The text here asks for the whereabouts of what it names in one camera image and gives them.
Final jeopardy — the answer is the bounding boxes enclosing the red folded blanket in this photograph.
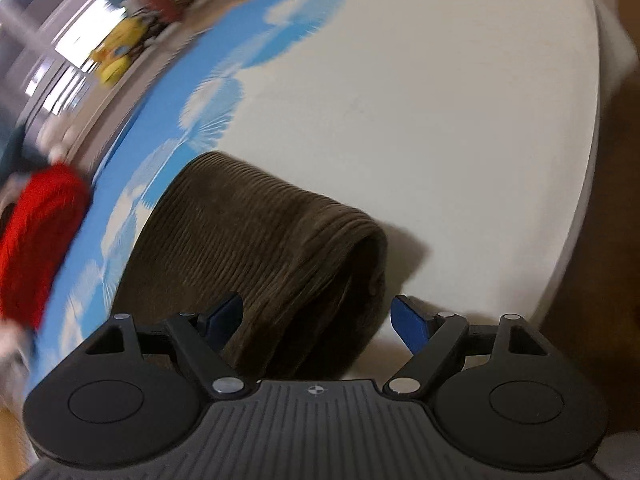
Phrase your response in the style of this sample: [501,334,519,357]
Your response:
[1,164,91,330]

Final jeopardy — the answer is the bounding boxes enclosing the yellow plush toys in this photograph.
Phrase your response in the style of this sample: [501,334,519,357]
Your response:
[89,18,148,87]

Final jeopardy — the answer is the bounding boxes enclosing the dark brown corduroy pants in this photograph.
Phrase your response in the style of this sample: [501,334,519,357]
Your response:
[112,152,387,380]

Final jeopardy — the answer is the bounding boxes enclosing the blue white patterned bedsheet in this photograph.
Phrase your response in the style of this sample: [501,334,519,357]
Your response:
[30,0,600,382]

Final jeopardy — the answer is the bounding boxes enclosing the dark teal shark plush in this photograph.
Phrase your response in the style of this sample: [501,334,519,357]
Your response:
[0,124,49,184]

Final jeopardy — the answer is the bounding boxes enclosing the window with railing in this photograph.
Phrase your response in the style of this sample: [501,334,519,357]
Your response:
[1,0,125,128]

